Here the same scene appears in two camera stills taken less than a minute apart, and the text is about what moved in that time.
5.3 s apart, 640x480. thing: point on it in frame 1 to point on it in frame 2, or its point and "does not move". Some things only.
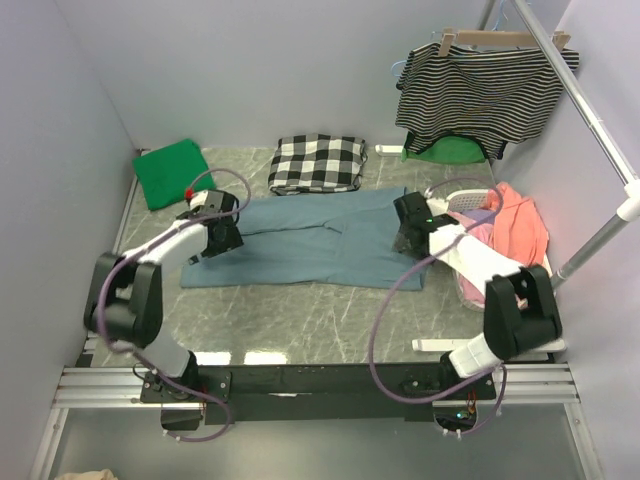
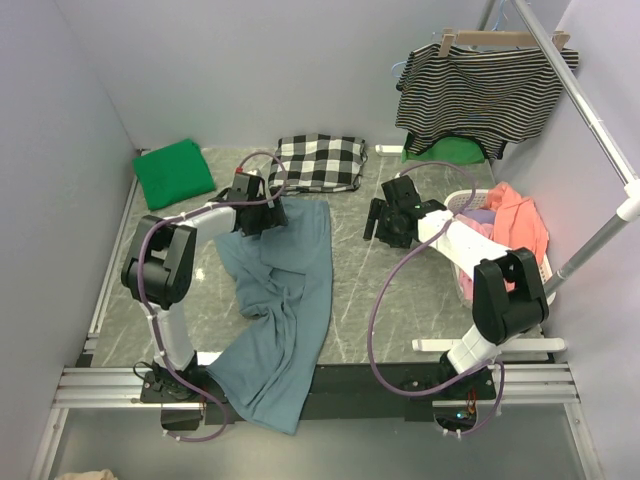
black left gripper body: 228,239 to 270,216
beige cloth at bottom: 104,474 does not move
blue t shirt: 327,240 to 284,279
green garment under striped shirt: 456,150 does not move
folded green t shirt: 167,171 does not move
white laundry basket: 465,199 does not move
